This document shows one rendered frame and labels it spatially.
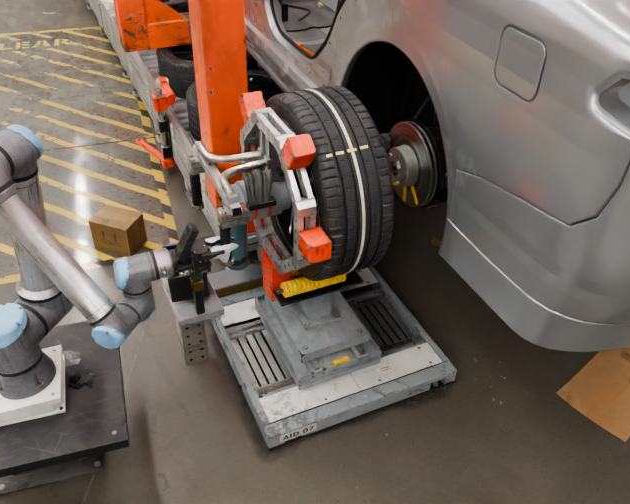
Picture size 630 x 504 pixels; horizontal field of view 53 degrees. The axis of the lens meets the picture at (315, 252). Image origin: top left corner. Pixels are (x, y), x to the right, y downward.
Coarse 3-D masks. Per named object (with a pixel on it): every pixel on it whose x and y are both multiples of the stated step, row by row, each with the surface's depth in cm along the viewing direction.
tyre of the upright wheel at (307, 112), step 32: (288, 96) 205; (320, 96) 204; (352, 96) 205; (320, 128) 194; (352, 128) 196; (320, 160) 190; (352, 160) 193; (384, 160) 197; (320, 192) 194; (352, 192) 193; (384, 192) 198; (352, 224) 197; (384, 224) 202; (352, 256) 208
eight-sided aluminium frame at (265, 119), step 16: (256, 112) 207; (272, 112) 208; (256, 128) 224; (272, 128) 199; (288, 128) 199; (256, 144) 231; (256, 160) 235; (288, 176) 192; (304, 176) 194; (304, 192) 195; (304, 208) 192; (256, 224) 239; (272, 240) 240; (272, 256) 230; (288, 256) 228; (288, 272) 224
